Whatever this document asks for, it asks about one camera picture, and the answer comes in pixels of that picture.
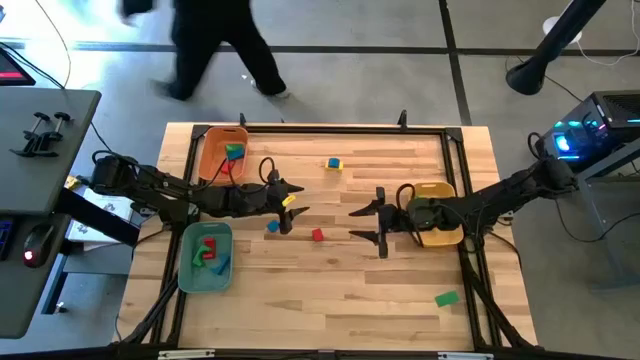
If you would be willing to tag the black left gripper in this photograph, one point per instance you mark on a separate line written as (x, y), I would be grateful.
(270, 202)

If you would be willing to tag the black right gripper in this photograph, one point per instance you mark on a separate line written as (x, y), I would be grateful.
(395, 220)

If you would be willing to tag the blue rectangular block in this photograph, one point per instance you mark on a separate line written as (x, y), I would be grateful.
(240, 155)

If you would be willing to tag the small red block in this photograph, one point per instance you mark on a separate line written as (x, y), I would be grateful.
(227, 168)

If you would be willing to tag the green wooden block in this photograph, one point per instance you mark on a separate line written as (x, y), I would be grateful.
(232, 148)

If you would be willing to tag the red rectangular block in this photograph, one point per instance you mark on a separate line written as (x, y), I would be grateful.
(210, 245)

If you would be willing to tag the blue wooden block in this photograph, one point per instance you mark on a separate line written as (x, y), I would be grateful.
(221, 265)

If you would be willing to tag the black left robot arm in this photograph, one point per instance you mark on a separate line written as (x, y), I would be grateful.
(160, 192)

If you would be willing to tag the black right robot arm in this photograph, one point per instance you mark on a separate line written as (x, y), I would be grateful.
(500, 200)

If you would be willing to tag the red cube block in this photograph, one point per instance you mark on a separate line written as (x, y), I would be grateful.
(317, 235)

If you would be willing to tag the yellow arch block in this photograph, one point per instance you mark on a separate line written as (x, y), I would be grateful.
(334, 170)

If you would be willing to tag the small blue half-round block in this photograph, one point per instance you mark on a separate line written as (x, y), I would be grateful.
(334, 163)

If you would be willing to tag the yellow plastic bin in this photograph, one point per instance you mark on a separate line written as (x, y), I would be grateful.
(440, 237)

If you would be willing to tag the orange plastic bin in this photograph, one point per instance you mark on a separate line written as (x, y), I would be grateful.
(212, 150)

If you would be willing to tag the flat green rectangular block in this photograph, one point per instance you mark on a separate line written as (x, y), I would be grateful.
(446, 299)

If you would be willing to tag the teal plastic bin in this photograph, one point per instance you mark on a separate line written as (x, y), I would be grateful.
(200, 280)

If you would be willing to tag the person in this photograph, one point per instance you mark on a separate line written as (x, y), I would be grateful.
(215, 40)

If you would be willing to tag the white printed paper sheet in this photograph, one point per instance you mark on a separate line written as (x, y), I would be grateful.
(112, 207)

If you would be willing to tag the yellow black tool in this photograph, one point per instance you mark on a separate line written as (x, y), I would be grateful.
(71, 182)

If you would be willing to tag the black screw clamp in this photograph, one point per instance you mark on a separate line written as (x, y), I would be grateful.
(62, 116)
(41, 117)

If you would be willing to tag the dark grey desk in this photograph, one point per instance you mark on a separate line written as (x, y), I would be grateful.
(45, 165)

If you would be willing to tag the black pole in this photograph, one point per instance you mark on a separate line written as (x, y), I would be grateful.
(550, 45)

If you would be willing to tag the black computer mouse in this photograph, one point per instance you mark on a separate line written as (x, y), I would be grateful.
(37, 245)

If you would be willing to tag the black lit desktop computer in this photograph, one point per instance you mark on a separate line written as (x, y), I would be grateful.
(615, 107)

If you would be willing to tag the white round base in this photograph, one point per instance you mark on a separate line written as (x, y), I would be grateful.
(576, 36)

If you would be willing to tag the black keyboard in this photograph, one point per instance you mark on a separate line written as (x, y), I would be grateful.
(5, 237)

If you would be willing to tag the black monitor screen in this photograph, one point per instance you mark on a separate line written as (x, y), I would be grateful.
(12, 70)

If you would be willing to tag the black aluminium table frame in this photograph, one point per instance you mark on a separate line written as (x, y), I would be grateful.
(350, 129)

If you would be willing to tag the black frame foot clamp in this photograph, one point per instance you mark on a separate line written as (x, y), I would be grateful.
(242, 121)
(402, 119)

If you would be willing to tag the white metal bracket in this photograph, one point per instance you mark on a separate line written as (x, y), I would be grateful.
(465, 356)
(186, 354)

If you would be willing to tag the grey metal table frame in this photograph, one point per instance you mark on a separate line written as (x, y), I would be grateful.
(612, 157)

